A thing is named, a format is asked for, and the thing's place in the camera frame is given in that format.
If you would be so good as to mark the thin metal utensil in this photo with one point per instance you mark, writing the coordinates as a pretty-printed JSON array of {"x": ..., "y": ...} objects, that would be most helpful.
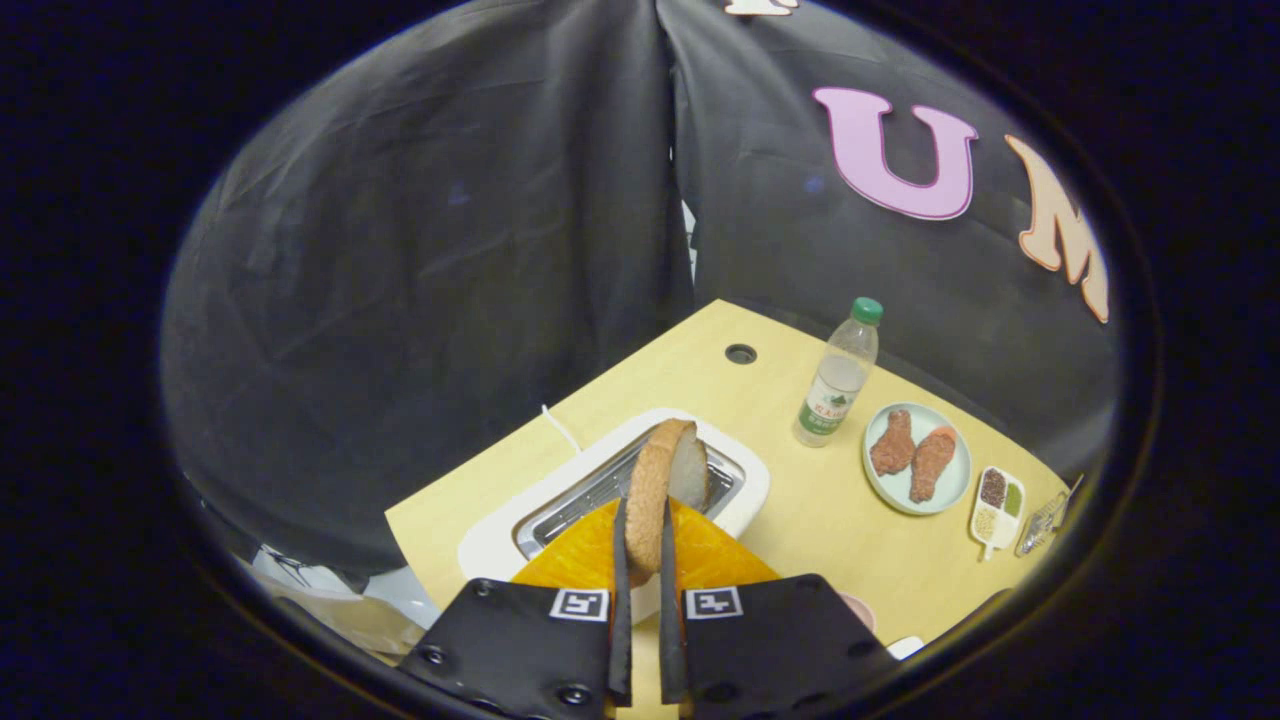
[{"x": 1072, "y": 490}]

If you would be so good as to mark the white toaster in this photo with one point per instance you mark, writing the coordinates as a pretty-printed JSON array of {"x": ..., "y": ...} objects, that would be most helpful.
[{"x": 752, "y": 480}]

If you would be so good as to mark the brown crust bread slice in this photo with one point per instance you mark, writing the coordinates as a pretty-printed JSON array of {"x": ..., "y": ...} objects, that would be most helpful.
[{"x": 650, "y": 490}]

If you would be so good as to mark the orange food slice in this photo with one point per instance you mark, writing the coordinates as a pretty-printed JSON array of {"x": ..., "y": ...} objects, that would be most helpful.
[{"x": 945, "y": 437}]

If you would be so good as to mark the light blue plate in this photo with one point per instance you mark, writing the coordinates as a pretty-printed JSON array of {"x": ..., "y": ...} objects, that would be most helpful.
[{"x": 950, "y": 490}]

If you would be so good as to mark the brown steak piece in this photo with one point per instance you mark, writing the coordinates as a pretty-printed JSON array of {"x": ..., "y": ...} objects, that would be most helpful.
[
  {"x": 928, "y": 472},
  {"x": 893, "y": 445}
]

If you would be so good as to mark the black backdrop cloth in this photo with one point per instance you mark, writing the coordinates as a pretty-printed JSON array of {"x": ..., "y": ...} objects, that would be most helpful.
[{"x": 400, "y": 250}]

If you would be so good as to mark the clear glass jar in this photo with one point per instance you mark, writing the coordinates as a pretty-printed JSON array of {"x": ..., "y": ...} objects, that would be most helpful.
[{"x": 1040, "y": 525}]

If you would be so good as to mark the pink plate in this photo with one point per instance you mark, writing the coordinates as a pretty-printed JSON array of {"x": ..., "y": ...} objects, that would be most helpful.
[{"x": 860, "y": 610}]

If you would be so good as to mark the person's beige jacket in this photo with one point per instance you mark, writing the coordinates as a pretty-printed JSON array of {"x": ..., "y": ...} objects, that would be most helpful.
[{"x": 340, "y": 615}]

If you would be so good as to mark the white divided condiment dish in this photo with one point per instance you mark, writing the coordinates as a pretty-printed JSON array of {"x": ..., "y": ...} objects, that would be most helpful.
[{"x": 995, "y": 530}]

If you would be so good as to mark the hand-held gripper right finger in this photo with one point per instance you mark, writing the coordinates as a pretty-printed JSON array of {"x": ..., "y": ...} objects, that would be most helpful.
[{"x": 670, "y": 640}]

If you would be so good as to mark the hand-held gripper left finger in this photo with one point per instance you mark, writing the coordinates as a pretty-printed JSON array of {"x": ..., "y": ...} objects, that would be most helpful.
[{"x": 620, "y": 640}]

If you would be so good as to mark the clear plastic water bottle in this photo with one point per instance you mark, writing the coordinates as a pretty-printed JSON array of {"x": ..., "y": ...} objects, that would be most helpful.
[{"x": 838, "y": 385}]

